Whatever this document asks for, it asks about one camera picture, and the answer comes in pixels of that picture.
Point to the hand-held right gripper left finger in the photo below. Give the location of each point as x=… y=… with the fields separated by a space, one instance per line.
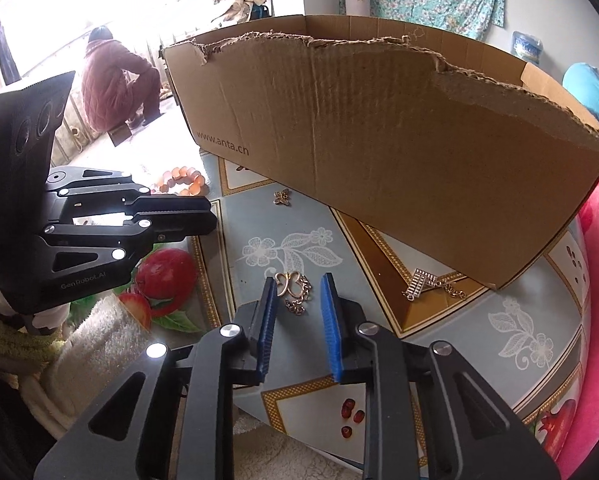
x=267 y=330

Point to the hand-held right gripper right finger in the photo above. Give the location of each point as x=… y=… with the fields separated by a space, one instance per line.
x=332 y=325

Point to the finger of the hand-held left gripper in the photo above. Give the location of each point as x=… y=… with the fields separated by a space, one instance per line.
x=179 y=206
x=184 y=226

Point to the brown cardboard box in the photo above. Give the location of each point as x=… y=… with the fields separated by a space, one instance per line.
x=379 y=160

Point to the fruit printed table cover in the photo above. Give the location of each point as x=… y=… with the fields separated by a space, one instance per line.
x=299 y=240

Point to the wooden stool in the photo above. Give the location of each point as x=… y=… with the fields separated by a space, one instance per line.
x=119 y=135

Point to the bronze butterfly charm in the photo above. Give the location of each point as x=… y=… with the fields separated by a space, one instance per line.
x=281 y=197

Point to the white cylindrical bin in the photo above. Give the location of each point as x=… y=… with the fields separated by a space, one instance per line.
x=357 y=2

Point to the blue patterned pillow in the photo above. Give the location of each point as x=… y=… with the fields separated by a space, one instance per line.
x=594 y=100

